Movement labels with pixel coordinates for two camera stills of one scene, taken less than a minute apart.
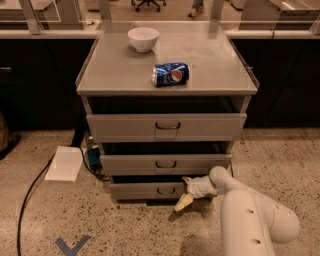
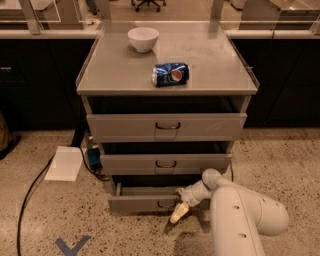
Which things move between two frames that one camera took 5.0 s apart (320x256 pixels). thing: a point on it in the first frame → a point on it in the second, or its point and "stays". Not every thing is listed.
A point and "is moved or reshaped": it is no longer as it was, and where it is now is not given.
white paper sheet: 65,164 stays
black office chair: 164,3 stays
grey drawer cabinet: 165,101 stays
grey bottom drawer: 147,190 is moved or reshaped
